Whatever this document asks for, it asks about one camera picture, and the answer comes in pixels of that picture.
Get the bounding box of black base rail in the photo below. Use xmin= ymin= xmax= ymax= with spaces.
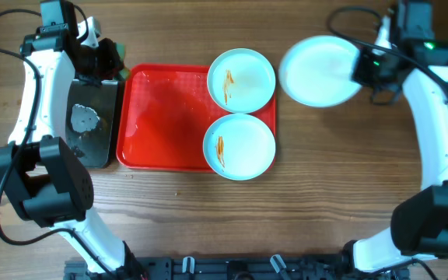
xmin=63 ymin=254 xmax=411 ymax=280

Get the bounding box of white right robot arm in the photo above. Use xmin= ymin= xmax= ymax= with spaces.
xmin=344 ymin=1 xmax=448 ymax=278

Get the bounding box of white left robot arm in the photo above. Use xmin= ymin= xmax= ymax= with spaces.
xmin=0 ymin=0 xmax=145 ymax=279

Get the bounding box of black water basin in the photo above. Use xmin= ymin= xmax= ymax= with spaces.
xmin=65 ymin=80 xmax=119 ymax=169

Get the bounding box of green scrubbing sponge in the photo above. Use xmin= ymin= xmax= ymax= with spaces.
xmin=115 ymin=43 xmax=131 ymax=81

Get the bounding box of light blue plate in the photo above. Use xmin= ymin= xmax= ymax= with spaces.
xmin=202 ymin=114 xmax=276 ymax=180
xmin=207 ymin=48 xmax=276 ymax=114
xmin=278 ymin=35 xmax=362 ymax=107

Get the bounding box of red plastic tray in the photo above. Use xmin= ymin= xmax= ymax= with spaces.
xmin=115 ymin=63 xmax=278 ymax=173

